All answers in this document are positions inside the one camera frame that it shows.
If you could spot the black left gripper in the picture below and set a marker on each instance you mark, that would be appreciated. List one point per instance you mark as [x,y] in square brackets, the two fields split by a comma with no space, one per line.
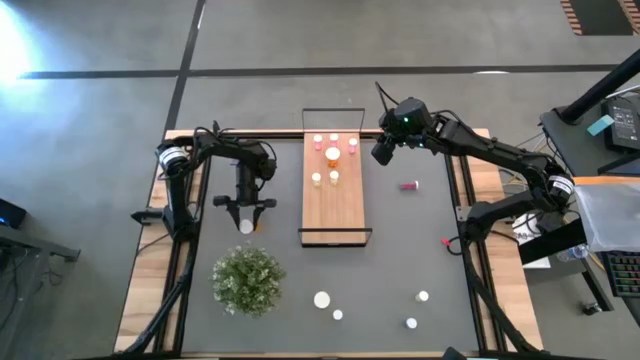
[245,201]

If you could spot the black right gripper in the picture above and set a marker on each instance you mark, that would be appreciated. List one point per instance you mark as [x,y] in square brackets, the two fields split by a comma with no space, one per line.
[395,137]

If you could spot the orange pill bottle white cap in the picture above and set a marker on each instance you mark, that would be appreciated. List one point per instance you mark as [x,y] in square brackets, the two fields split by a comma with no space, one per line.
[246,226]
[332,155]

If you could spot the blue pill bottle red pills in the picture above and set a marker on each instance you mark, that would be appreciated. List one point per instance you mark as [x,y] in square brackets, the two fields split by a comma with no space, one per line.
[409,185]

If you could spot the large white cap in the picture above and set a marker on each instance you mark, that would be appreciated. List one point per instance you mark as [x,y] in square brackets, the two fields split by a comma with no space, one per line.
[322,299]

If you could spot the small white cap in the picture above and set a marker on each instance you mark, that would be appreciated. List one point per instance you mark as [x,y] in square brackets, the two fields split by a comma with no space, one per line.
[337,314]

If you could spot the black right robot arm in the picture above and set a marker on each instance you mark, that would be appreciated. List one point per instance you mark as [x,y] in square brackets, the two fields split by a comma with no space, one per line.
[500,152]

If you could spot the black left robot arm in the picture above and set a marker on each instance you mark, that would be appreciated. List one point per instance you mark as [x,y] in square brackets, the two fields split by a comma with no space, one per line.
[225,147]

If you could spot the potted green plant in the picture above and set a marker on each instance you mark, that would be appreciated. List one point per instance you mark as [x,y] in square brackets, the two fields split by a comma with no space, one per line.
[248,280]

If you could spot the black side desk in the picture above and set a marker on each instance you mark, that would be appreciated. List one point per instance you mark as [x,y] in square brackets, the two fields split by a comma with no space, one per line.
[570,145]

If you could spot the white paper sheet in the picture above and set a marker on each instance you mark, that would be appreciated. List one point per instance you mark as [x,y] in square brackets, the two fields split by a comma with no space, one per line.
[537,261]

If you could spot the light blue block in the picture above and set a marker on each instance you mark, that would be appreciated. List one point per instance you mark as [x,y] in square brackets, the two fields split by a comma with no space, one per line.
[600,125]

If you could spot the grey metal cart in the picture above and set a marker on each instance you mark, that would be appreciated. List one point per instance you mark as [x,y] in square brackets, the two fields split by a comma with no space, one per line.
[40,245]

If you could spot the black stand pole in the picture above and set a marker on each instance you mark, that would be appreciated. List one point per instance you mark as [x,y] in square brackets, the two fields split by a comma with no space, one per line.
[600,90]

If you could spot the clear plastic water bottle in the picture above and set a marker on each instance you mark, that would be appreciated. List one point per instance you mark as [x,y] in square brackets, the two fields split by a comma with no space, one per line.
[572,253]

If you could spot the clear plastic bag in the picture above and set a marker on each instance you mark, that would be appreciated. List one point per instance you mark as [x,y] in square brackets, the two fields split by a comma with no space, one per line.
[610,215]

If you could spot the black electronic box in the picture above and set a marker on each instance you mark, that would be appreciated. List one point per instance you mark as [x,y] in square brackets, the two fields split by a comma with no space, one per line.
[625,125]

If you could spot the black computer tower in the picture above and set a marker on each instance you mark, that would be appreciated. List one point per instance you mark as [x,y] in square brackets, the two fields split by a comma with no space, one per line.
[11,215]

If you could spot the black striped floor mat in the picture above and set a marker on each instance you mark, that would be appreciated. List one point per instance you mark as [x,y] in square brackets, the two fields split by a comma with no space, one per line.
[600,17]

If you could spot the black computer keyboard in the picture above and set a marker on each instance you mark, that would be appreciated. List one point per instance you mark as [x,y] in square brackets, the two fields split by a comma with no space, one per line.
[625,272]

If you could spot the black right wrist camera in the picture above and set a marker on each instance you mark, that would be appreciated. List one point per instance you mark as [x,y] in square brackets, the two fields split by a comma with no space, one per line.
[382,153]

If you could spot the black aluminium table frame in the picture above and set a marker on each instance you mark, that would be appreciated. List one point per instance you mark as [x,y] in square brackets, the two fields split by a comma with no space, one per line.
[280,134]

